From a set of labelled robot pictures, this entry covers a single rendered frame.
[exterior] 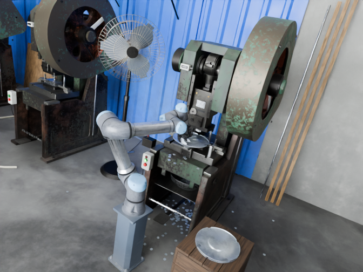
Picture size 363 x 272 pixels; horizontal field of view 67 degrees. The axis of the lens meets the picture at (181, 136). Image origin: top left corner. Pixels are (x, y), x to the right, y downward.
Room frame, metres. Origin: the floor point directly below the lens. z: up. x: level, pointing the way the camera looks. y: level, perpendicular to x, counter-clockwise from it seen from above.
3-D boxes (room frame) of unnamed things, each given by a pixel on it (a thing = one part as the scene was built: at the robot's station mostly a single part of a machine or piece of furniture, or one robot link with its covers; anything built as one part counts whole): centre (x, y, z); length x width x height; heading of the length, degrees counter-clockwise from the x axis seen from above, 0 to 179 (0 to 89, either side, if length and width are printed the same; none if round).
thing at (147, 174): (2.34, 0.05, 0.45); 0.92 x 0.12 x 0.90; 155
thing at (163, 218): (1.98, -0.08, 0.14); 0.59 x 0.10 x 0.05; 155
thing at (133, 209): (1.44, 0.21, 0.50); 0.15 x 0.15 x 0.10
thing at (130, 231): (1.44, 0.21, 0.23); 0.19 x 0.19 x 0.45; 57
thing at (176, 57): (2.22, 0.08, 1.31); 0.22 x 0.12 x 0.22; 155
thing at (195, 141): (1.99, -0.08, 0.78); 0.29 x 0.29 x 0.01
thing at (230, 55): (2.23, -0.19, 0.83); 0.79 x 0.43 x 1.34; 155
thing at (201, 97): (2.06, -0.11, 1.04); 0.17 x 0.15 x 0.30; 155
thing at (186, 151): (1.94, -0.06, 0.72); 0.25 x 0.14 x 0.14; 155
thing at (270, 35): (2.05, -0.48, 1.33); 1.03 x 0.28 x 0.82; 155
